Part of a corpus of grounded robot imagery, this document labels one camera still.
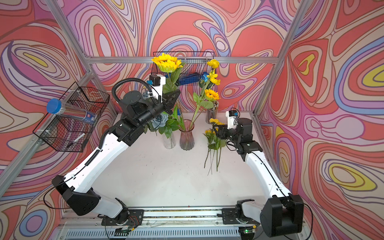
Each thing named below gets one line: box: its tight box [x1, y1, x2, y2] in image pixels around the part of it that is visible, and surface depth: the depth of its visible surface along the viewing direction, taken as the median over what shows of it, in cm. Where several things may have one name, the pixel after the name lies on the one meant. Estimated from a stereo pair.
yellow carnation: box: [209, 118, 225, 125], surface depth 101 cm
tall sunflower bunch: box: [151, 53, 186, 131], surface depth 49 cm
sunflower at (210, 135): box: [202, 129, 217, 169], surface depth 101 cm
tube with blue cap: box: [46, 98, 97, 125], surface depth 67 cm
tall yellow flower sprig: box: [190, 59, 221, 127], surface depth 74 cm
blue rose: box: [201, 71, 209, 83], surface depth 76 cm
